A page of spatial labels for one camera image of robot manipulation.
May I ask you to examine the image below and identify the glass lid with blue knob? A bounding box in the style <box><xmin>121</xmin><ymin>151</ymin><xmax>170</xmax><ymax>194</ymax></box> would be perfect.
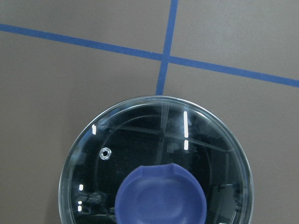
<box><xmin>58</xmin><ymin>96</ymin><xmax>254</xmax><ymax>224</ymax></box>

